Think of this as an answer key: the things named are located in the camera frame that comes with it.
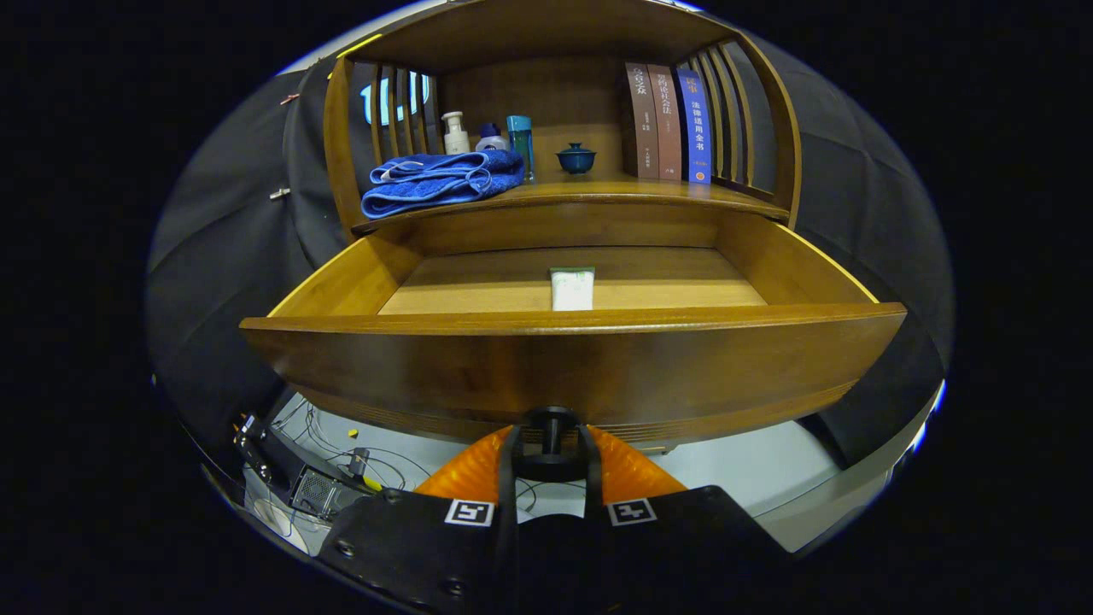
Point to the blue book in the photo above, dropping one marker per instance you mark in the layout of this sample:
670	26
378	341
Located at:
694	128

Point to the blue folded towel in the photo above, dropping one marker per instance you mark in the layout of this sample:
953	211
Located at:
427	184

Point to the wooden drawer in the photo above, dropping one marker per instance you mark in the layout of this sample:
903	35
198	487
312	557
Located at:
555	367

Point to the wooden cabinet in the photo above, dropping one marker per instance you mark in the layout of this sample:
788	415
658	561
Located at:
546	34

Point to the wooden countertop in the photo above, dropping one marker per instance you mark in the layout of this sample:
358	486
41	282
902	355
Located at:
598	190

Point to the white tube with green cap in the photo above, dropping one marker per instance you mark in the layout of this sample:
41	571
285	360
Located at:
572	290

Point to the reddish brown book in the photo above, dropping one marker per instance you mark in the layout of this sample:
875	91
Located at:
666	124

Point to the grey mesh electronic box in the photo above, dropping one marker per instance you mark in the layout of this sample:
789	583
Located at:
316	493

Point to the white pump bottle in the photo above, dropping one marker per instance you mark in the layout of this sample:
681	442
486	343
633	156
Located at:
456	137

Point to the white bottle with blue cap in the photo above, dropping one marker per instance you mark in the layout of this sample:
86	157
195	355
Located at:
492	141

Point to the clear teal bottle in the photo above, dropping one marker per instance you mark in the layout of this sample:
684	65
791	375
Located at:
520	145

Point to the blue lidded teacup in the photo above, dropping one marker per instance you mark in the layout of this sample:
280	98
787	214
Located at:
576	160

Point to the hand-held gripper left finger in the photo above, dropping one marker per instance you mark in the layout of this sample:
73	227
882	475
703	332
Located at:
508	478

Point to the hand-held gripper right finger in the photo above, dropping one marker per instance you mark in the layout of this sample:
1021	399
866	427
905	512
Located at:
592	478

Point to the dark brown book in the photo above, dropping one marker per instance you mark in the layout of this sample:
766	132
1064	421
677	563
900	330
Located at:
640	120

